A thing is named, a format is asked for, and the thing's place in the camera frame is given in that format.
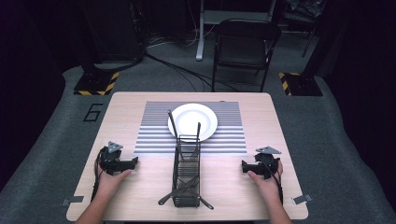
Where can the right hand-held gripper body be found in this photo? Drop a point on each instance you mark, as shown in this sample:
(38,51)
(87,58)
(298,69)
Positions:
(267,161)

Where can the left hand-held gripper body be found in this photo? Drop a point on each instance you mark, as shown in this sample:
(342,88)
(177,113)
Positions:
(109,160)

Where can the matte silver fork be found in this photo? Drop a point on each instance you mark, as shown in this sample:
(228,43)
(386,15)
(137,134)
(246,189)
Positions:
(198,132)

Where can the person's left hand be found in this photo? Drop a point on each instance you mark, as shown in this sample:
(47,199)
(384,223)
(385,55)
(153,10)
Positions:
(112,182)

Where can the person's right hand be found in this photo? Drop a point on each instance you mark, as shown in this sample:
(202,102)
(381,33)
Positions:
(266,185)

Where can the striped woven placemat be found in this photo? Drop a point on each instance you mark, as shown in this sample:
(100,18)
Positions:
(155,140)

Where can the black tape floor number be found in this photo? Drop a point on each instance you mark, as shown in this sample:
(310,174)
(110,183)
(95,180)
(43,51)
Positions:
(93,112)

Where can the grey tape strip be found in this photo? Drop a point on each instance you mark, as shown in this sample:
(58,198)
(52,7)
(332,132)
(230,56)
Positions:
(73,200)
(302,199)

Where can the long dark metal utensil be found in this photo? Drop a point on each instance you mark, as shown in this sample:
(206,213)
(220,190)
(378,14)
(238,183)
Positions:
(172,123)

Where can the white plate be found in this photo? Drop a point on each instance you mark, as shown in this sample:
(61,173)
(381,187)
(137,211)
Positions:
(196,119)

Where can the black hazard-striped stand base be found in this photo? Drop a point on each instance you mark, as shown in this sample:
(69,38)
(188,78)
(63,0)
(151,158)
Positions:
(95,84)
(300,84)

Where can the black folding chair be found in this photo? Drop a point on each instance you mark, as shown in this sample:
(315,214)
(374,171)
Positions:
(243,46)

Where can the black equipment cabinet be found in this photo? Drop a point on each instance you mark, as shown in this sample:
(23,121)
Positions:
(115,28)

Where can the white metal desk frame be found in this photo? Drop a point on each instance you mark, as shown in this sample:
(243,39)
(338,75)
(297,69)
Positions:
(202,31)

